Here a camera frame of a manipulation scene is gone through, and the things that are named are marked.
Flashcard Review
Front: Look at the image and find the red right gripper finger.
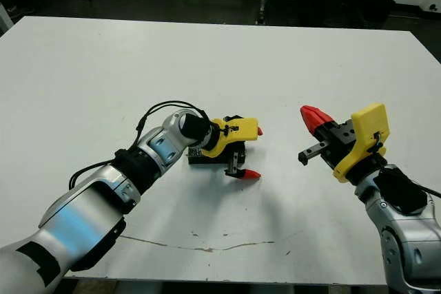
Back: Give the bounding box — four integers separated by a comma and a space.
300, 111, 329, 136
300, 105, 335, 125

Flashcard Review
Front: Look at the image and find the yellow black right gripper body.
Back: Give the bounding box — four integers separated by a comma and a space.
298, 103, 391, 183

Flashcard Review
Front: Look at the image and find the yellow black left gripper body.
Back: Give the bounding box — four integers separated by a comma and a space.
201, 114, 260, 178

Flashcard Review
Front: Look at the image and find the black box lid with foil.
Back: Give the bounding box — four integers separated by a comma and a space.
187, 142, 247, 167

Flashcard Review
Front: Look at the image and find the black wheeled pole stand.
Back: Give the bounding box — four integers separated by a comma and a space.
255, 0, 271, 26

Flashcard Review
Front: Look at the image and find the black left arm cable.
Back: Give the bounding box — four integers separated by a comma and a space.
68, 100, 210, 190

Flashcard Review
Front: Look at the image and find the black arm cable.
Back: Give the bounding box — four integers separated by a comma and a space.
68, 100, 210, 190
418, 182, 441, 199

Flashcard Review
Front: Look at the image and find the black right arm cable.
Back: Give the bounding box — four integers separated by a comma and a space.
418, 182, 441, 199

